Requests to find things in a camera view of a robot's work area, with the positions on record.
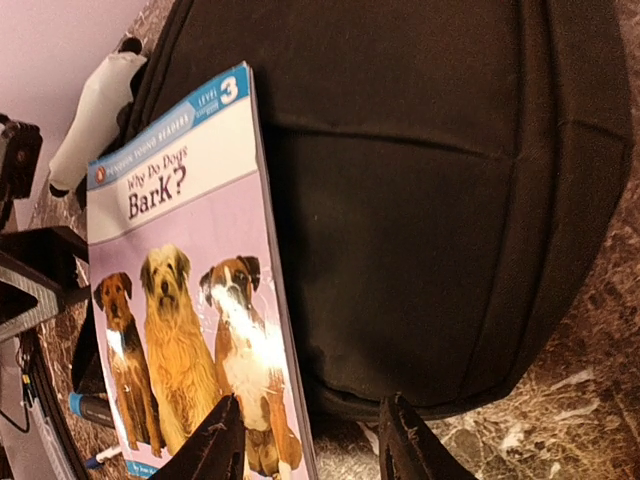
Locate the blue capped pen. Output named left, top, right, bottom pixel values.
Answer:
left=84, top=446, right=122, bottom=470

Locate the dog picture book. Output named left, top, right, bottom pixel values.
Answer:
left=86, top=64, right=317, bottom=479

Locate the black student backpack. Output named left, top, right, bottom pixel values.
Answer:
left=69, top=0, right=635, bottom=421

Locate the white tissue pack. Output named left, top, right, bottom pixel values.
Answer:
left=48, top=37, right=147, bottom=198

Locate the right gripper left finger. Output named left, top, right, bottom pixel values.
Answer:
left=155, top=394, right=245, bottom=480

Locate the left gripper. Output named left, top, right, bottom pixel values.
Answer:
left=1, top=113, right=90, bottom=341

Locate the black blue highlighter marker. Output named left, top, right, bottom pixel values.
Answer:
left=68, top=392, right=115, bottom=429

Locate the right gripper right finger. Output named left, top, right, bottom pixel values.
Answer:
left=379, top=393, right=475, bottom=480

